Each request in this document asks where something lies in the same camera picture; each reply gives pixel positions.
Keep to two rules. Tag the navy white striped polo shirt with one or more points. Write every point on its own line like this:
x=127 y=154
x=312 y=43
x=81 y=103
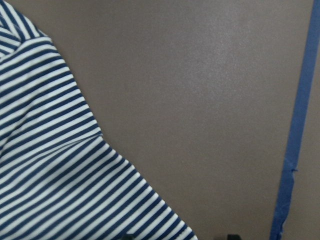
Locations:
x=59 y=179

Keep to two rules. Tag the brown paper table cover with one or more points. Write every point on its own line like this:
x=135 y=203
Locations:
x=197 y=94

